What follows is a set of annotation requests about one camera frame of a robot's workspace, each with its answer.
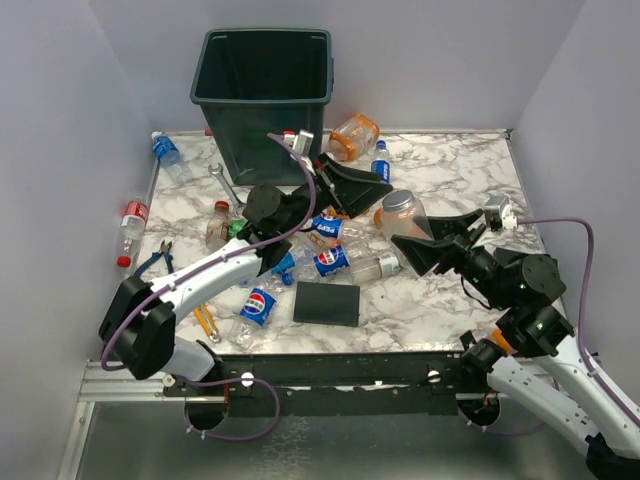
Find green crushed bottle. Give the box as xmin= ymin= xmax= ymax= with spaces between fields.
xmin=227 ymin=218 xmax=247 ymax=240

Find blue water bottle far left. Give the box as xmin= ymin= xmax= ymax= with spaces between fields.
xmin=151 ymin=131 xmax=193 ymax=185

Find steel wrench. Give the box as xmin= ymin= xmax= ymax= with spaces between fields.
xmin=208 ymin=163 xmax=246 ymax=216

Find large orange jar bottle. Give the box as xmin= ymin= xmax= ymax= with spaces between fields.
xmin=328 ymin=114 xmax=380 ymax=162

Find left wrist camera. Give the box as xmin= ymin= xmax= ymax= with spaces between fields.
xmin=283 ymin=130 xmax=314 ymax=157

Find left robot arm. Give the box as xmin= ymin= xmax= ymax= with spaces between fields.
xmin=99 ymin=153 xmax=392 ymax=395

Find black flat box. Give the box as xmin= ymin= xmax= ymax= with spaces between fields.
xmin=293 ymin=282 xmax=361 ymax=328

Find orange object by right base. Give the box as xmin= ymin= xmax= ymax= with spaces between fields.
xmin=491 ymin=328 xmax=517 ymax=355

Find blue handled pliers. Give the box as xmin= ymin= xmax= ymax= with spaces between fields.
xmin=128 ymin=239 xmax=175 ymax=289

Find blue cap water bottle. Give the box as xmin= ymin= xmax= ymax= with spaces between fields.
xmin=271 ymin=246 xmax=314 ymax=286

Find black mounting rail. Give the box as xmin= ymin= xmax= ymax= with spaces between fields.
xmin=163 ymin=351 xmax=488 ymax=417

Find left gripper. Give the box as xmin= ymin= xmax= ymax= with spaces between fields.
xmin=276 ymin=153 xmax=392 ymax=235

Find red cola bottle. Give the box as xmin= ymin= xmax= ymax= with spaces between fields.
xmin=116 ymin=196 xmax=149 ymax=269

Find clear plastic jar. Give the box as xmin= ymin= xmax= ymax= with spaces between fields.
xmin=374 ymin=189 xmax=433 ymax=241

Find brown tea bottle green cap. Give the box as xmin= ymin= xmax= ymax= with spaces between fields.
xmin=350 ymin=252 xmax=400 ymax=285

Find pepsi bottle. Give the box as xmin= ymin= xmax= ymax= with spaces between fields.
xmin=230 ymin=284 xmax=277 ymax=349
xmin=292 ymin=242 xmax=372 ymax=282
xmin=305 ymin=213 xmax=366 ymax=242

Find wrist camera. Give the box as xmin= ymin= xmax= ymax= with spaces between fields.
xmin=283 ymin=130 xmax=314 ymax=157
xmin=483 ymin=195 xmax=518 ymax=232

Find yellow utility knife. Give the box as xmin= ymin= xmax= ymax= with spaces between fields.
xmin=194 ymin=304 xmax=221 ymax=343

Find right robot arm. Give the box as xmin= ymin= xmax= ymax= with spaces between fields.
xmin=391 ymin=210 xmax=639 ymax=479

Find aluminium frame rail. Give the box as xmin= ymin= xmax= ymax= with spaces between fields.
xmin=56 ymin=360 xmax=224 ymax=479

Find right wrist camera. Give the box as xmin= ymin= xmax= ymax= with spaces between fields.
xmin=483 ymin=195 xmax=518 ymax=232

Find dark green bin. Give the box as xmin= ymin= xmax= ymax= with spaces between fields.
xmin=190 ymin=28 xmax=334 ymax=186

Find orange flower label bottle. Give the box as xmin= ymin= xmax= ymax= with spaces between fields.
xmin=302 ymin=232 xmax=342 ymax=254

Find small red cap bottle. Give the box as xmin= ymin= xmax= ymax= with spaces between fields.
xmin=205 ymin=200 xmax=230 ymax=252

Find blue label water bottle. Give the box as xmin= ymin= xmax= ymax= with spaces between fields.
xmin=370 ymin=140 xmax=391 ymax=183

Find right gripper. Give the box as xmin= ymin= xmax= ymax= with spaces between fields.
xmin=394 ymin=207 xmax=514 ymax=309

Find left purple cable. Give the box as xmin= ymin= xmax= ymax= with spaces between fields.
xmin=99 ymin=132 xmax=319 ymax=442

